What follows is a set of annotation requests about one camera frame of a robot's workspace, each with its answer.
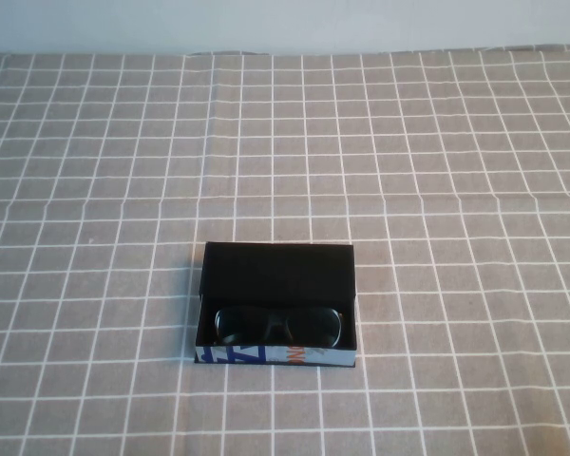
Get black-framed glasses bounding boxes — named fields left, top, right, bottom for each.
left=213, top=305, right=347, bottom=347

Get black printed glasses case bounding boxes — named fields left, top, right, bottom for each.
left=193, top=240, right=360, bottom=371

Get gray white-checked tablecloth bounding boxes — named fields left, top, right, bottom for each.
left=0, top=45, right=570, bottom=456

